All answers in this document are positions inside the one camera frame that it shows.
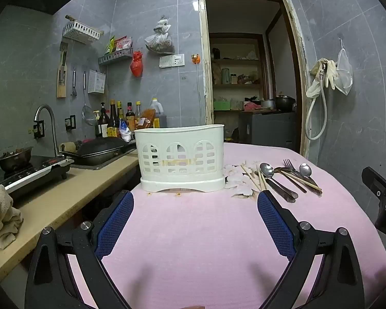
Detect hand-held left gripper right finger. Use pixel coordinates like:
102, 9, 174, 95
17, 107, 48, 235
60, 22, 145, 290
257, 190, 365, 309

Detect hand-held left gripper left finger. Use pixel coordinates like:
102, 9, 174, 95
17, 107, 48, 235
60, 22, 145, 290
25, 190, 135, 309

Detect engraved steel utensil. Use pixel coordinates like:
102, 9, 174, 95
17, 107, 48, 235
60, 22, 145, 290
265, 177, 296, 204

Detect large round steel spoon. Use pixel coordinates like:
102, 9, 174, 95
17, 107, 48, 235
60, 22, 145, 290
259, 162, 299, 200

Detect steel fork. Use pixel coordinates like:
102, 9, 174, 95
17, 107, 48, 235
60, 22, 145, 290
283, 159, 320, 195

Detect ornate steel spoon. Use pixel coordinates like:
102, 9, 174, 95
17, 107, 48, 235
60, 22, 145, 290
299, 163, 322, 194

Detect white plastic utensil holder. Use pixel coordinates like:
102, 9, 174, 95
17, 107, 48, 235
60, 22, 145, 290
134, 124, 226, 193

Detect beige kitchen counter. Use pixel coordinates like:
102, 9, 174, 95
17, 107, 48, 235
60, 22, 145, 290
0, 153, 142, 280

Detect black frying pan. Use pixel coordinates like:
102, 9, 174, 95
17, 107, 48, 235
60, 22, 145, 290
59, 137, 136, 166

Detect pink floral tablecloth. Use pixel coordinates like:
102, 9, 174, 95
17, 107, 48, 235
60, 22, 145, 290
66, 142, 386, 309

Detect white salt bag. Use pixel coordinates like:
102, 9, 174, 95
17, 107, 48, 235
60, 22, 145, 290
120, 119, 136, 142

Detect black induction cooker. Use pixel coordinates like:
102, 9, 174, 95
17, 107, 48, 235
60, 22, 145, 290
0, 155, 75, 202

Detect grey cabinet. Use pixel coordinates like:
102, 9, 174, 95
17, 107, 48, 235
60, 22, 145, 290
240, 110, 297, 151

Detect row of sauce bottles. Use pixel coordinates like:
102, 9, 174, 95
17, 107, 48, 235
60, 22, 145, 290
94, 99, 144, 138

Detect orange packet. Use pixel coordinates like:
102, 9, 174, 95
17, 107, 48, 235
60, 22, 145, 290
138, 108, 157, 130

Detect steel mesh strainer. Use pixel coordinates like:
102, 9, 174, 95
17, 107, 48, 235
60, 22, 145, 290
82, 71, 98, 127

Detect white mesh bag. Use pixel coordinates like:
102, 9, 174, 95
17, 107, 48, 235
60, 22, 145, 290
335, 38, 354, 96

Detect plastic oil jug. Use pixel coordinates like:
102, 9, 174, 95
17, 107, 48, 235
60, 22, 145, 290
148, 98, 168, 128

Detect steel faucet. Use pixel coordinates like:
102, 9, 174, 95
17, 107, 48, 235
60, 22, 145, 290
34, 104, 60, 158

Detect beige towel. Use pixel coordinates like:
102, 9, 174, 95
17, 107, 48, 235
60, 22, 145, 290
0, 185, 24, 255

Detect metal bowl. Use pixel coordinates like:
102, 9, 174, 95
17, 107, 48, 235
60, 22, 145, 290
0, 146, 33, 172

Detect beige rubber gloves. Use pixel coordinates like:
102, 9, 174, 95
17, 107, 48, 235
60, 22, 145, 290
306, 58, 339, 99

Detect black pot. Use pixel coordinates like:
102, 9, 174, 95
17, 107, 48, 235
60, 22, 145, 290
274, 95, 296, 112

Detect wooden knife rack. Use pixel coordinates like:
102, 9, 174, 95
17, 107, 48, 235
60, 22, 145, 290
57, 42, 69, 99

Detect red plastic bag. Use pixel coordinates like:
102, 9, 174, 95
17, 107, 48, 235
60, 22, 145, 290
130, 50, 144, 78

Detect wooden shelf unit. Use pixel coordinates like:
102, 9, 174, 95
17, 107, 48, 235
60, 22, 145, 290
209, 33, 268, 113

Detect colourful seasoning packets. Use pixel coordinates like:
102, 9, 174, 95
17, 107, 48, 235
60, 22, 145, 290
103, 35, 133, 55

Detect clear plastic bag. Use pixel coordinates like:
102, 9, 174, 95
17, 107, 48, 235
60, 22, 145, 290
145, 16, 175, 55

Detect white hose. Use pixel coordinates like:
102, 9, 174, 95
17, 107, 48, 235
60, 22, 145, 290
305, 64, 328, 141

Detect white wall box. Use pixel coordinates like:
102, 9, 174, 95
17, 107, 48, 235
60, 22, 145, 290
88, 70, 107, 95

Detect white power cable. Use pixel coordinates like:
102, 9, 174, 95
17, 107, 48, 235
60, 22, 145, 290
196, 64, 203, 126

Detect grey wall shelf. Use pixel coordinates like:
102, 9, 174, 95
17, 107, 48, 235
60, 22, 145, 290
99, 50, 134, 66

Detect white switch socket panel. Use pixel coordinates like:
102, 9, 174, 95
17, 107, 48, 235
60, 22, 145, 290
159, 54, 185, 68

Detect wooden door frame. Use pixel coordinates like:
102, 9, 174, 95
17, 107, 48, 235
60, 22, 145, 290
198, 0, 311, 155

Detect white wall basket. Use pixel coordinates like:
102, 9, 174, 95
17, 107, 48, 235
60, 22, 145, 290
63, 20, 102, 44

